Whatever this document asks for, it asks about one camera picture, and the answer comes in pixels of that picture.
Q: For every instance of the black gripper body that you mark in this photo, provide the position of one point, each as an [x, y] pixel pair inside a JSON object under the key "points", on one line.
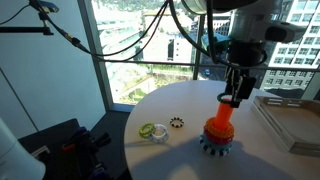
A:
{"points": [[242, 55]]}

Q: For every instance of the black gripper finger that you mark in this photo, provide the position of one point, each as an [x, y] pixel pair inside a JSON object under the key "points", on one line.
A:
{"points": [[246, 91], [229, 86]]}

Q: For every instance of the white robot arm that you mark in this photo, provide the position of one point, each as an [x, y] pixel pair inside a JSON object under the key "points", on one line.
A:
{"points": [[253, 20]]}

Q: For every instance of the orange rod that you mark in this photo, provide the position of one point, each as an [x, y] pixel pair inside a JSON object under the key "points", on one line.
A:
{"points": [[223, 116]]}

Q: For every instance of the dark window railing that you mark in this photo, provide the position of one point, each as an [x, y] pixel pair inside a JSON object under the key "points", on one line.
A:
{"points": [[290, 69]]}

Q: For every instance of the wooden tray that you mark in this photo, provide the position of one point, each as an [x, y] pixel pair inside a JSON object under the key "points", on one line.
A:
{"points": [[293, 126]]}

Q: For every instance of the black blue tool pile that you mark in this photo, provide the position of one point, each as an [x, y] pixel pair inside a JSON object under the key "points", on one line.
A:
{"points": [[80, 146]]}

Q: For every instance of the black cart top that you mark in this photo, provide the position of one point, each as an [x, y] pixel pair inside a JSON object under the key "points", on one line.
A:
{"points": [[46, 136]]}

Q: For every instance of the white rounded object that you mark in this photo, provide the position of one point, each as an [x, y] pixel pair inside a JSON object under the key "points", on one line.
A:
{"points": [[16, 160]]}

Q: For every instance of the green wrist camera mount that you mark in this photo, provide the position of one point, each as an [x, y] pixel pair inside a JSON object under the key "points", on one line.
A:
{"points": [[216, 40]]}

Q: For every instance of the grey blue stand camera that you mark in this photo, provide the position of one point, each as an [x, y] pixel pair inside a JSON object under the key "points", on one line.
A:
{"points": [[43, 6]]}

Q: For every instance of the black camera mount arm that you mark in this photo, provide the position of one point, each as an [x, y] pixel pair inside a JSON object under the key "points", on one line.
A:
{"points": [[20, 30]]}

